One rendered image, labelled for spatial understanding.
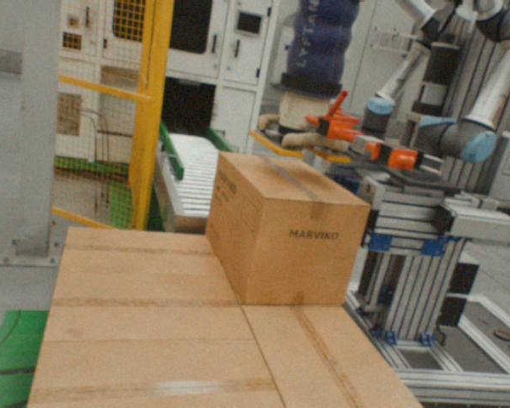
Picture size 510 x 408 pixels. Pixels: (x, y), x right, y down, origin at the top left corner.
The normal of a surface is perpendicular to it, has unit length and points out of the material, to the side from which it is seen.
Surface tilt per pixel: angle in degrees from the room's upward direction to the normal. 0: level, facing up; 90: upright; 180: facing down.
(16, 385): 0
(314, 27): 70
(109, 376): 0
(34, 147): 88
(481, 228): 90
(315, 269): 90
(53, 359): 0
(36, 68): 90
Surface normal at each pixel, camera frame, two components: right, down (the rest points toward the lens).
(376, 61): 0.18, 0.34
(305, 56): -0.30, -0.06
